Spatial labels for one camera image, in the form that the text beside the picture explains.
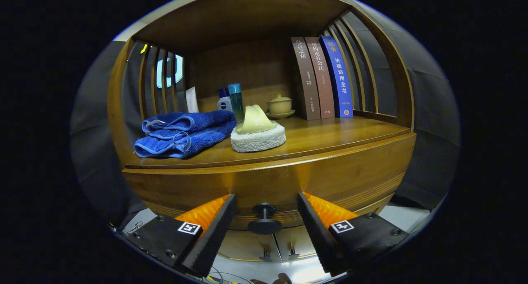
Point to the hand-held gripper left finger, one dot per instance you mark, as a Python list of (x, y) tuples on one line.
[(214, 236)]

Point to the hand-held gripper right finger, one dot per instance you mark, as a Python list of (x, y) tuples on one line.
[(321, 236)]

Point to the black drawer knob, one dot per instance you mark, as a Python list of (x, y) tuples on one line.
[(265, 226)]

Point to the wooden drawer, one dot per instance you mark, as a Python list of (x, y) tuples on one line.
[(268, 181)]

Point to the wooden cabinet door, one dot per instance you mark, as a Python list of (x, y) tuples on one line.
[(297, 238), (243, 245)]

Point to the wooden countertop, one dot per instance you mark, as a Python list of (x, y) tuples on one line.
[(330, 135)]

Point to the wooden cabinet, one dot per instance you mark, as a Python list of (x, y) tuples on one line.
[(247, 65)]

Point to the blue towel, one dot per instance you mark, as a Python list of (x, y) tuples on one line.
[(198, 125)]

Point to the white lotion bottle blue cap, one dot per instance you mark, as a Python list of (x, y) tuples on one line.
[(225, 104)]

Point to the teal clear bottle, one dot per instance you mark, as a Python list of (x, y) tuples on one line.
[(236, 102)]

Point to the beige lidded teacup with saucer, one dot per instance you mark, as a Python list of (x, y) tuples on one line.
[(280, 106)]

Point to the white tube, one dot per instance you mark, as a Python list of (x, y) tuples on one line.
[(192, 100)]

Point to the reddish brown book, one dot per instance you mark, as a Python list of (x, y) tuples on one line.
[(324, 82)]

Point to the dark brown book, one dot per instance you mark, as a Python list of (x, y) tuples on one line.
[(307, 82)]

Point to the blue book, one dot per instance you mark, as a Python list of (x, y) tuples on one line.
[(339, 78)]

